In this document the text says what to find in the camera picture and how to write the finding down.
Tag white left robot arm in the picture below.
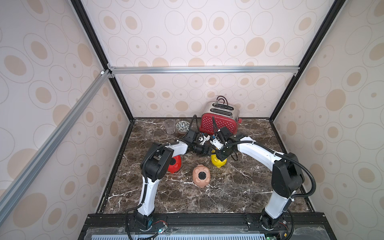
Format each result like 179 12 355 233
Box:
127 130 211 230

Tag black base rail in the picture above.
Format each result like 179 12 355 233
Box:
78 213 336 240

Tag clear drinking glass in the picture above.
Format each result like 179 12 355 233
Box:
164 119 176 135

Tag floral patterned bowl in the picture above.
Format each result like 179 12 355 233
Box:
175 121 190 134

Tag red piggy bank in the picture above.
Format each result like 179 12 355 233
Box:
168 156 182 174

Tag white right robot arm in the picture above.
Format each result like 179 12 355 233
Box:
211 126 317 231

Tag aluminium frame rail back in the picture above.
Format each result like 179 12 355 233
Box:
111 66 300 75

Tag yellow piggy bank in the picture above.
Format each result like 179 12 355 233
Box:
211 154 227 168

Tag aluminium frame rail left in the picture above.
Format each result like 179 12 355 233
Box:
1 70 112 224

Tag aluminium frame rail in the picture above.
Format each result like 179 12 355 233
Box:
111 66 300 75
1 70 112 224

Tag pink piggy bank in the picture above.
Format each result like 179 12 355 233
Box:
193 165 211 188

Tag red polka dot toaster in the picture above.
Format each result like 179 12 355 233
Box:
199 96 242 135

